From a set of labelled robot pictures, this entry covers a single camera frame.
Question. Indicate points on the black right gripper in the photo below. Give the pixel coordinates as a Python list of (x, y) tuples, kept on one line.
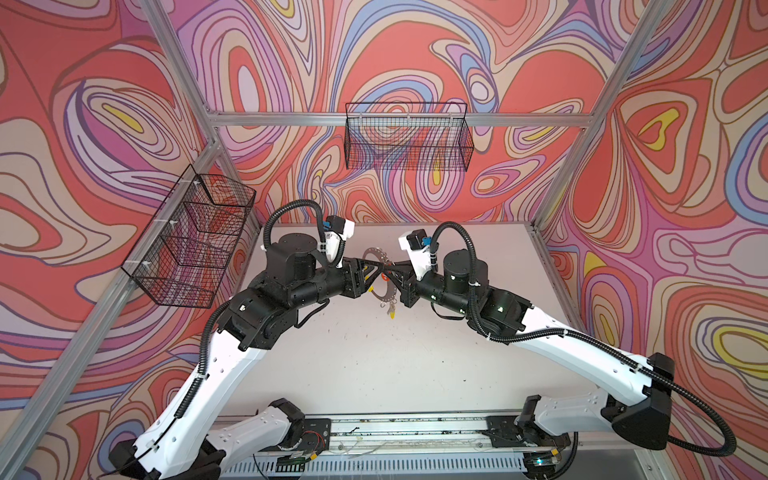
[(409, 285)]

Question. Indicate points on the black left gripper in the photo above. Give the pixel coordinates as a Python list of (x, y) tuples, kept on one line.
[(354, 276)]

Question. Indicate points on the grey keyring with yellow grip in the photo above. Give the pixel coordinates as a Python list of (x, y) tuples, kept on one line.
[(385, 292)]

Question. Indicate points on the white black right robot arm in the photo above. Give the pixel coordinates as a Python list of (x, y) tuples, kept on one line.
[(623, 400)]

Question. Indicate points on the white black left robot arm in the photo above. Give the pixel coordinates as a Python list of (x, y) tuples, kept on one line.
[(302, 275)]

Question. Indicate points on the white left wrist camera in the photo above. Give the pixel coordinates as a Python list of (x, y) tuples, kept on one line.
[(338, 231)]

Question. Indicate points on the black wire basket back wall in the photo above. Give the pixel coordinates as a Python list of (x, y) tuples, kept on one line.
[(407, 135)]

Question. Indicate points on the black wire basket wall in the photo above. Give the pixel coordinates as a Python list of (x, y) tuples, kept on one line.
[(407, 135), (184, 264)]

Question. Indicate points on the black wire basket left wall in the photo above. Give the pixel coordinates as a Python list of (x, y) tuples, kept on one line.
[(184, 264)]

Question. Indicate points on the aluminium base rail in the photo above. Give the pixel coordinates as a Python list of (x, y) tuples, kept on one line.
[(463, 445)]

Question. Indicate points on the aluminium frame extrusion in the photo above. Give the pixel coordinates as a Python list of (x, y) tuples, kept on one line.
[(100, 119)]

